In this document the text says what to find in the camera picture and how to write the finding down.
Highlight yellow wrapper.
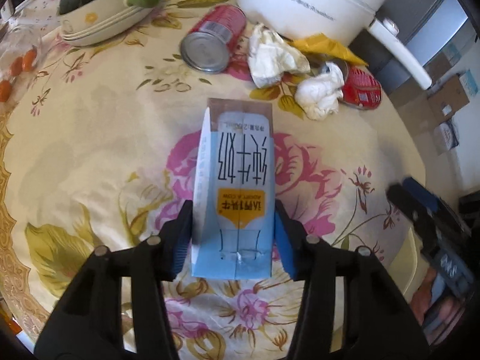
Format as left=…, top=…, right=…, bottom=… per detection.
left=288, top=33, right=368, bottom=66

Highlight cardboard boxes on floor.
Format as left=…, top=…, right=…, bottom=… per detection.
left=397, top=40, right=480, bottom=156

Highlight crumpled white tissue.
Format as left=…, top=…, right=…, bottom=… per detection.
left=295, top=62, right=345, bottom=121

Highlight crumpled cream paper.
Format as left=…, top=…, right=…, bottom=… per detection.
left=247, top=23, right=311, bottom=89

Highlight crushed red soda can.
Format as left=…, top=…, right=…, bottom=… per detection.
left=333, top=58, right=383, bottom=111

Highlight grey refrigerator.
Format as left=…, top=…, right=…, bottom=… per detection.
left=350, top=0, right=467, bottom=93

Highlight stacked white bowls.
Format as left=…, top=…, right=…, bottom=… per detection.
left=57, top=0, right=158, bottom=47

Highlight white electric pot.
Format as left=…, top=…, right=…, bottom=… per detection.
left=237, top=0, right=432, bottom=89

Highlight floral tablecloth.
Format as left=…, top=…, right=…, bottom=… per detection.
left=1, top=0, right=426, bottom=339

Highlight light blue milk carton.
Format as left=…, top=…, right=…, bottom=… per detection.
left=191, top=98, right=275, bottom=280

